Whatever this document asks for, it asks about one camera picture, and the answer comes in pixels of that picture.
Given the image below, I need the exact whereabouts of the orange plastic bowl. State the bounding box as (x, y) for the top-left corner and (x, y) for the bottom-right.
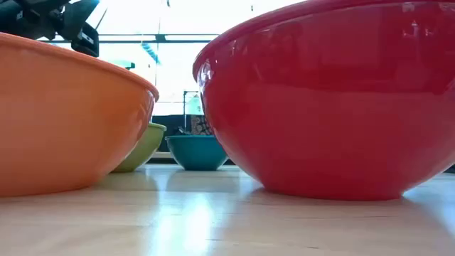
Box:
(0, 32), (160, 198)

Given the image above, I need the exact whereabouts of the green plastic bowl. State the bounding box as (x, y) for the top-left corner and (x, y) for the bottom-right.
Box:
(111, 122), (168, 174)

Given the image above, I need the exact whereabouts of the patterned dark box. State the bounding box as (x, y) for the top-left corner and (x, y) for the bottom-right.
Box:
(190, 114), (214, 137)

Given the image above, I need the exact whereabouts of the teal plastic bowl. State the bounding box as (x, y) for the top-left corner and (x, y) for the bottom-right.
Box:
(165, 134), (229, 171)

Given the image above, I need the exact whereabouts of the red plastic bowl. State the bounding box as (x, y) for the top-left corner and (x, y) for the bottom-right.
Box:
(192, 0), (455, 201)

